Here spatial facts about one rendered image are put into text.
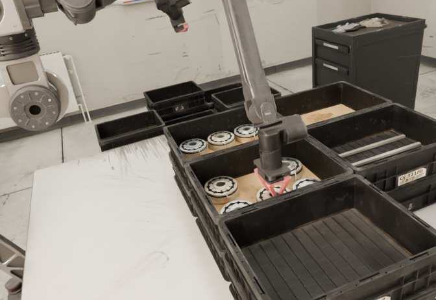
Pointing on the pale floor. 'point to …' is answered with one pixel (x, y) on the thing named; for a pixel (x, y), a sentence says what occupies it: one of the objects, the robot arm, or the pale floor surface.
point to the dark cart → (371, 56)
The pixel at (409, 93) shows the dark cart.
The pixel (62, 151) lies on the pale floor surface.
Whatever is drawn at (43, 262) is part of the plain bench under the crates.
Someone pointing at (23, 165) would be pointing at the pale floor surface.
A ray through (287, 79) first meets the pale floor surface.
